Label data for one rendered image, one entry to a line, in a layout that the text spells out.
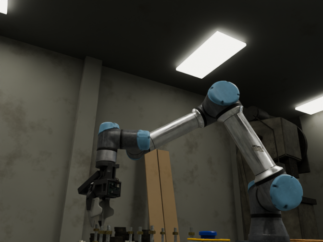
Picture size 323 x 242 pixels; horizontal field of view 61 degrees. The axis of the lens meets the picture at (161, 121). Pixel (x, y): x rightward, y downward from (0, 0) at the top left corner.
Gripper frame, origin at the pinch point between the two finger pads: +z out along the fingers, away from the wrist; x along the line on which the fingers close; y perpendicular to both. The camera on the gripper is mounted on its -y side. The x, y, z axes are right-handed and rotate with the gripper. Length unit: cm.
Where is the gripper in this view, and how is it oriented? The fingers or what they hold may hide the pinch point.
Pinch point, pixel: (95, 223)
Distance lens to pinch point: 100.5
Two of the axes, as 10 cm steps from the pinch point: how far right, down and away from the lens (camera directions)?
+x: 5.6, 3.2, 7.6
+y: 8.3, -2.0, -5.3
